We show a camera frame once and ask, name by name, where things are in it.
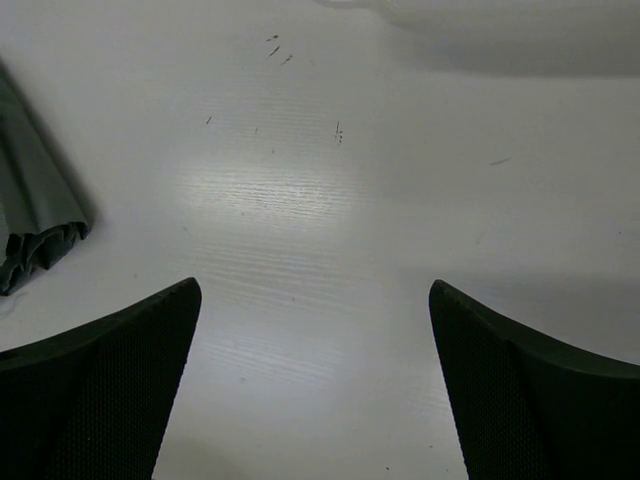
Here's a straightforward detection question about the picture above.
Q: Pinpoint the white perforated plastic basket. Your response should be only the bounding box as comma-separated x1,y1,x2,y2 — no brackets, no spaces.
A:
323,1,639,78

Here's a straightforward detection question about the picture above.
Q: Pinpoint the grey pleated skirt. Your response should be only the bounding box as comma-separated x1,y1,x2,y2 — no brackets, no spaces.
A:
1,63,95,296

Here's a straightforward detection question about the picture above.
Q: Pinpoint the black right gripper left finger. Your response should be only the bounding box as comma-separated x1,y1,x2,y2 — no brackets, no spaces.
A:
1,278,202,479

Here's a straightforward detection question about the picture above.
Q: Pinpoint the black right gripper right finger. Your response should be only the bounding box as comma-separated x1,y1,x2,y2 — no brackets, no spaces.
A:
429,280,639,479

